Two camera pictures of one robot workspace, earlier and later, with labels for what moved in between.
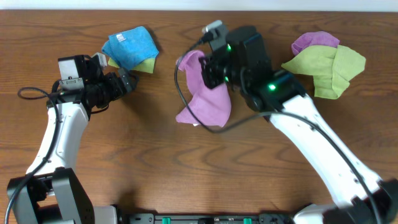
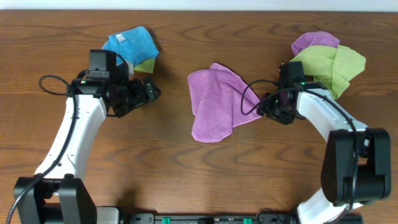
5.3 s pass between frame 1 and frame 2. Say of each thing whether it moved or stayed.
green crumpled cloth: stayed
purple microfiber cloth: moved
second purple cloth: stayed
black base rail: stayed
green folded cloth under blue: stayed
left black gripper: moved
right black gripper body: moved
